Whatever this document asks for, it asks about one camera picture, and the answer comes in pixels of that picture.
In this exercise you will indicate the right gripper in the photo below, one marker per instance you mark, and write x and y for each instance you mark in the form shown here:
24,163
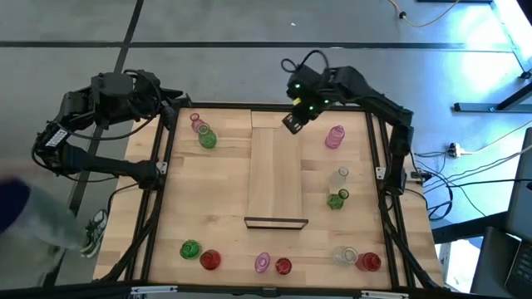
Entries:
309,91

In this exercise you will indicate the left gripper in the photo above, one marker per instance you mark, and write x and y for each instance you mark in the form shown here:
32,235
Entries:
149,93

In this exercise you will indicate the slender pink glass vase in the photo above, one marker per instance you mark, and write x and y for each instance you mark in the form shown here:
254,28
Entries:
195,121

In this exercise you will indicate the pink ribbed bottle vase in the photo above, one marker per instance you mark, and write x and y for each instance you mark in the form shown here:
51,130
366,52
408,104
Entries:
334,138

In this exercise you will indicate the large green glass vase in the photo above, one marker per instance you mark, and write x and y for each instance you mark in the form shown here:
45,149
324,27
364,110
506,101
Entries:
207,138

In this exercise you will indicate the tall clear flared vase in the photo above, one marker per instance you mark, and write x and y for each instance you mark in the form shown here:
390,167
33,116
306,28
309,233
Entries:
337,180

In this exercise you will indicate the green flared cone vase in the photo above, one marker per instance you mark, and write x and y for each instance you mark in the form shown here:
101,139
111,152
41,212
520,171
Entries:
336,202

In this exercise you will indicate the wide clear glass vase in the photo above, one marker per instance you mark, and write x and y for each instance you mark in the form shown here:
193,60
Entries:
345,256

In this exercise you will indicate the wide pink ribbed vase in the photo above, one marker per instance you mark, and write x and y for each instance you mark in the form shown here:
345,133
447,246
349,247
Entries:
262,262

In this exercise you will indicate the round green ribbed vase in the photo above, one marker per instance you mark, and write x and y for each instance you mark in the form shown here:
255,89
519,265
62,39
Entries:
190,249

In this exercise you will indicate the red ribbed bottle vase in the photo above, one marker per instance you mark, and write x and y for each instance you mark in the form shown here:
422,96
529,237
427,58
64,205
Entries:
369,262

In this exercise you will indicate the round red glass vase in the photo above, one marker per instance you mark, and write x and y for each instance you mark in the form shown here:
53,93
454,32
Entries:
210,260

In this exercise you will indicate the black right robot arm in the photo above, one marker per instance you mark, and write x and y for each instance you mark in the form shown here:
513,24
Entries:
374,99

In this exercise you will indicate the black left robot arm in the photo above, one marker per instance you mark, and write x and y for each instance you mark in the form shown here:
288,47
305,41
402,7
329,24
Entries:
108,165

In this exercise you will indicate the black power adapter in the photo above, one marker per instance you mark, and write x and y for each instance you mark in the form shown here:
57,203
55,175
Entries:
417,175

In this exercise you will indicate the wide red ribbed vase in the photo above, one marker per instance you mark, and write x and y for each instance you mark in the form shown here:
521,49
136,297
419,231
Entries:
283,266

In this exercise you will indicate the white power strip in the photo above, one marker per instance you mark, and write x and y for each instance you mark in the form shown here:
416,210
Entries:
454,150

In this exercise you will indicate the person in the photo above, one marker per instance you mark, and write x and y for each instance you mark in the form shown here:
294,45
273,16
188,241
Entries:
45,216

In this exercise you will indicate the black desk leg base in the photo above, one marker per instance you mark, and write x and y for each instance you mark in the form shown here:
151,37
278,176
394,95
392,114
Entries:
478,107

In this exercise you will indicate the black floor beam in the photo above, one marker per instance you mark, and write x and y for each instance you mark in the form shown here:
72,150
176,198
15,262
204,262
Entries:
457,232

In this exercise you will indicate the black desk caster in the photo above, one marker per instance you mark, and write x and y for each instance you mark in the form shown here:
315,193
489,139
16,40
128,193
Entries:
525,75

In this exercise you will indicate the grey monitor back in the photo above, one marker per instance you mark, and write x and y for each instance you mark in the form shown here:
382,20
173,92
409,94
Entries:
523,199

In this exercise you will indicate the black keyboard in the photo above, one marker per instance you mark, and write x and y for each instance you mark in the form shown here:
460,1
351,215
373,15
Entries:
521,270

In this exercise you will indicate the black table frame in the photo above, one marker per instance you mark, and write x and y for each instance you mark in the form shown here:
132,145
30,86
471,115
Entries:
232,106

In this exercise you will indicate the small silver corner bracket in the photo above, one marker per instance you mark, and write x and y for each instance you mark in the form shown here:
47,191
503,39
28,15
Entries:
161,167
380,173

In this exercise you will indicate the black table-level camera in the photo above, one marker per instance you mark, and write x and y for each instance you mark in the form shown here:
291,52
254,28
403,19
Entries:
269,292

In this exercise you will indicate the silver frame bracket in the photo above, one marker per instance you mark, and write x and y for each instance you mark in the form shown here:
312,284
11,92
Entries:
384,295
154,289

